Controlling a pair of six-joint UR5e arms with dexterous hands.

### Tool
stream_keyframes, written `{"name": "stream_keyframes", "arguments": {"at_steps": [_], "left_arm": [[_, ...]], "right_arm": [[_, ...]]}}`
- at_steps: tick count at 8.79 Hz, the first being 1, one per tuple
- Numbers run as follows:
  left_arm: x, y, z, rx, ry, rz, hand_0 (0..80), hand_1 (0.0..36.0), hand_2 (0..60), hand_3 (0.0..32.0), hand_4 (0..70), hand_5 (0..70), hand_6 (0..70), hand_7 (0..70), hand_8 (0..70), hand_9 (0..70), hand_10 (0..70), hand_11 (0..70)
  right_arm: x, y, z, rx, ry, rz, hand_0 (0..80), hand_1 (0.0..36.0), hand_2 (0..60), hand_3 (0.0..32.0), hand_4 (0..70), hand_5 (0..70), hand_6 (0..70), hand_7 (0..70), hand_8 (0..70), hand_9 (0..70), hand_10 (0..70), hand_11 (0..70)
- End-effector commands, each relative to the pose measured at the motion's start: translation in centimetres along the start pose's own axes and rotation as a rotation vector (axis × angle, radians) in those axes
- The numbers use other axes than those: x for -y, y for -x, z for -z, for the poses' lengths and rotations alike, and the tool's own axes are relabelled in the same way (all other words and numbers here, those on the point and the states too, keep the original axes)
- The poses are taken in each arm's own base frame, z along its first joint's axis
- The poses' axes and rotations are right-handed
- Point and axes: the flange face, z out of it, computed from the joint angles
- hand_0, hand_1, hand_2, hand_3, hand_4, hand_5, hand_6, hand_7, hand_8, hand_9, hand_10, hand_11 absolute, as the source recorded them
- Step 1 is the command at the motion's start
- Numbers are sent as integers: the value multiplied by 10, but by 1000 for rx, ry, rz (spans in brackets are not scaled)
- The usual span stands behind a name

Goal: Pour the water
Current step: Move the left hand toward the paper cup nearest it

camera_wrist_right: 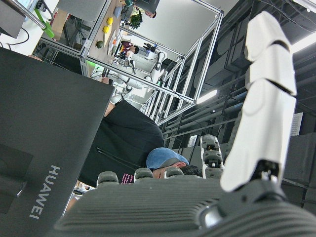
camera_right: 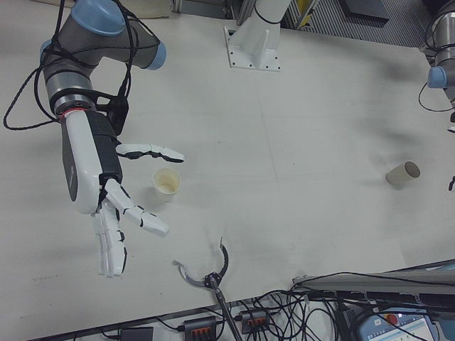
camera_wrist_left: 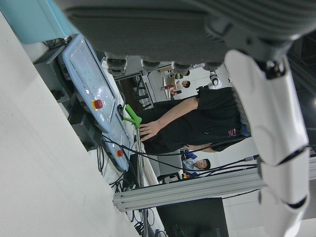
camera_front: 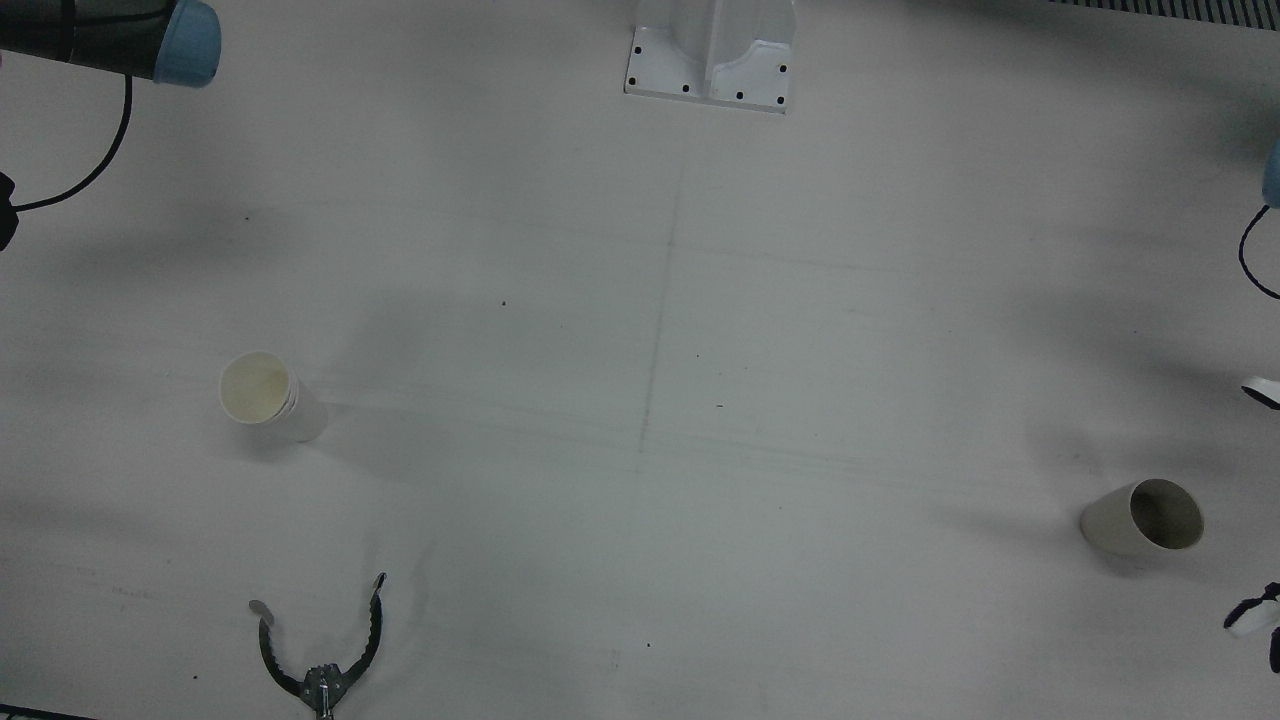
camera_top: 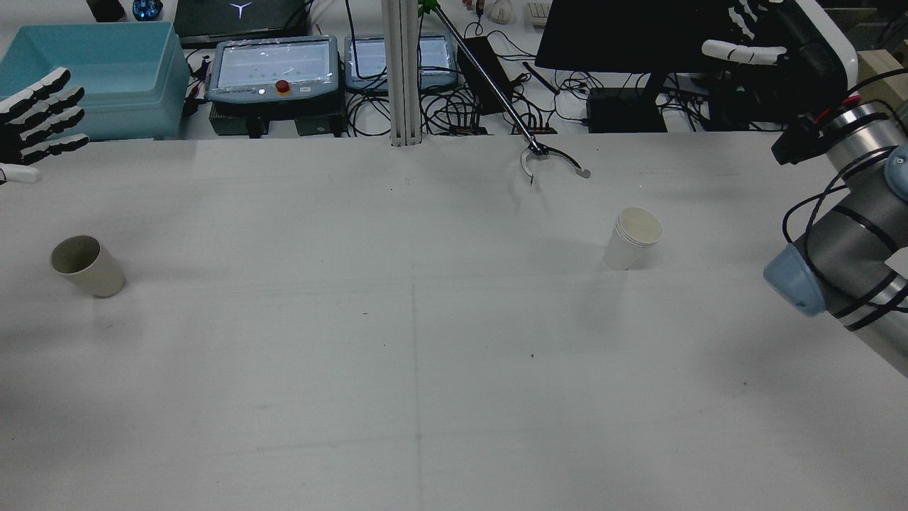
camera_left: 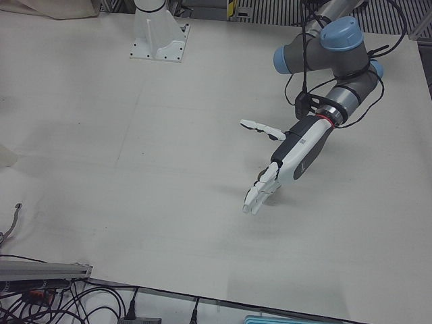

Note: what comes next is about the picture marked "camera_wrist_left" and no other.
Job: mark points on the grey chair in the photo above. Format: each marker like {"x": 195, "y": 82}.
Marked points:
{"x": 170, "y": 168}

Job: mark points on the blue teach pendant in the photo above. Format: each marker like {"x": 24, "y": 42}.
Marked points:
{"x": 84, "y": 64}
{"x": 121, "y": 161}

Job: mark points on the teal cabinet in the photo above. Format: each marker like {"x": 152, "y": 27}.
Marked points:
{"x": 29, "y": 19}

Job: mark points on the black finned box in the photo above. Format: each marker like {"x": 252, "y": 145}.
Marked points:
{"x": 86, "y": 128}

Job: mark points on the aluminium profile beam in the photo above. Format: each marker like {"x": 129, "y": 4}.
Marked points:
{"x": 185, "y": 192}

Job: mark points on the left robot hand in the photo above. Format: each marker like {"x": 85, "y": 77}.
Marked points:
{"x": 160, "y": 29}

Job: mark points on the aluminium shelf rack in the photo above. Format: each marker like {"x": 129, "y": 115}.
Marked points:
{"x": 148, "y": 89}

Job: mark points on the distant person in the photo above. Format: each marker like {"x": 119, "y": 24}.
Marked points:
{"x": 184, "y": 86}
{"x": 186, "y": 73}

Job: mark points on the black monitor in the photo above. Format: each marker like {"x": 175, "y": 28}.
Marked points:
{"x": 192, "y": 217}

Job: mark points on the seated person in blue shirt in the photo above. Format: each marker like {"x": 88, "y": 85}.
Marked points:
{"x": 201, "y": 164}

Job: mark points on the person in black shirt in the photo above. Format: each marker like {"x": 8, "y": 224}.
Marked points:
{"x": 197, "y": 123}

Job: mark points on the grey metal controller box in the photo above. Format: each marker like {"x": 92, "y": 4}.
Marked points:
{"x": 49, "y": 66}

